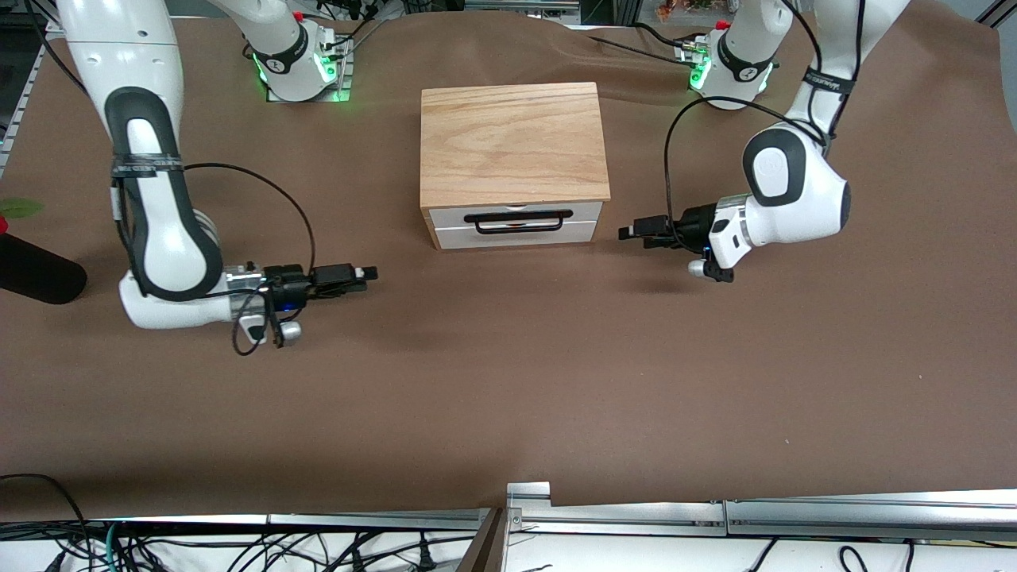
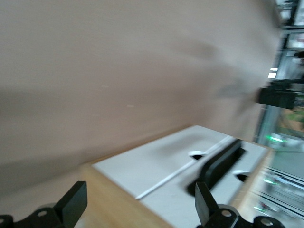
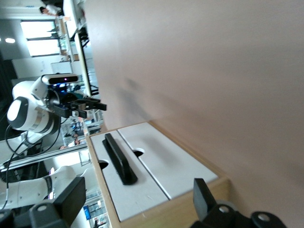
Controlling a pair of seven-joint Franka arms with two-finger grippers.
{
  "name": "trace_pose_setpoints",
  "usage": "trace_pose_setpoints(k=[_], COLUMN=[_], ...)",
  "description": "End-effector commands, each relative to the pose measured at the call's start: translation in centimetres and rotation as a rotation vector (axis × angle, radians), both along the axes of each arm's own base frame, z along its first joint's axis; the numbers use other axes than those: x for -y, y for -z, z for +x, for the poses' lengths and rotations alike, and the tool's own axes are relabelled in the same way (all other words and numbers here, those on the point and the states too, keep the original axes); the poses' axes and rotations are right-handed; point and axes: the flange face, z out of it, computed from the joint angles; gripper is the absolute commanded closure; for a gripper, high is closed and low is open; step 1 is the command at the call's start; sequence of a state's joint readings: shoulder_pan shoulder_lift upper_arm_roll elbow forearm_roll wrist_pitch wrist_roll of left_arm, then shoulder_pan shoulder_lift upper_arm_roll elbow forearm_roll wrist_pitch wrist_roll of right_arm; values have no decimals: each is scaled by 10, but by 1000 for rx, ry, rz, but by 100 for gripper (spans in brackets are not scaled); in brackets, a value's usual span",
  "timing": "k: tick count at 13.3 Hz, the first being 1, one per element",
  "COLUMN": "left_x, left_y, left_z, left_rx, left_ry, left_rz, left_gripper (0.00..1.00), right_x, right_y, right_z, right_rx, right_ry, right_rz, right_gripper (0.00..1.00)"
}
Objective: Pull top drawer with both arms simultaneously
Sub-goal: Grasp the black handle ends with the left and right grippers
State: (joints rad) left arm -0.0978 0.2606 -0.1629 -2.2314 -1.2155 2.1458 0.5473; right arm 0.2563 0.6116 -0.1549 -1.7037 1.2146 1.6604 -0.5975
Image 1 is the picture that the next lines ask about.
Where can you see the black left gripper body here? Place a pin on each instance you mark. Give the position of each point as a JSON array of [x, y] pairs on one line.
[[693, 225]]

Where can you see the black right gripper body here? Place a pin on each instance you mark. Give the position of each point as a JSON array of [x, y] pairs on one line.
[[288, 281]]

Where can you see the white-fronted wooden drawer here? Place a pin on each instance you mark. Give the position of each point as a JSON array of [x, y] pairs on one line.
[[445, 214]]

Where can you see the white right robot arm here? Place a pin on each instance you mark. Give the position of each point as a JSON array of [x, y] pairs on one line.
[[159, 222]]

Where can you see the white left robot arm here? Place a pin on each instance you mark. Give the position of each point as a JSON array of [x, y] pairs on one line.
[[794, 191]]

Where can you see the wooden drawer cabinet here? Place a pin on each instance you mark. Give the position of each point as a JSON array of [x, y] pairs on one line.
[[512, 143]]

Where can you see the brown table cloth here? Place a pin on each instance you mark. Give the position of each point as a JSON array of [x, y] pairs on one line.
[[477, 381]]

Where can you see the orange artificial flowers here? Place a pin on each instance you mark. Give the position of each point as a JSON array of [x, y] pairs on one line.
[[683, 8]]

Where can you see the black cylinder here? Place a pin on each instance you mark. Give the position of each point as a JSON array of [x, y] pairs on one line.
[[40, 274]]

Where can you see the green plastic leaf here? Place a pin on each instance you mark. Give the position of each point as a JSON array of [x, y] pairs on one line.
[[20, 208]]

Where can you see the thin aluminium rail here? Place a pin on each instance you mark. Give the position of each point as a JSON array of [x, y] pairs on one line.
[[318, 520]]

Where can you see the aluminium rail with bracket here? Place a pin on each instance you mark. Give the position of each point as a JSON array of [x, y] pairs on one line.
[[620, 515]]

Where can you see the brown wooden post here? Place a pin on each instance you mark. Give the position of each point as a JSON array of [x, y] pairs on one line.
[[485, 548]]

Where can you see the aluminium table edge frame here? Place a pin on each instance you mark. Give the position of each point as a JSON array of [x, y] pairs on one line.
[[20, 95]]

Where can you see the wide aluminium rail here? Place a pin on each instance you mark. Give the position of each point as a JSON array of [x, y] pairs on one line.
[[874, 512]]

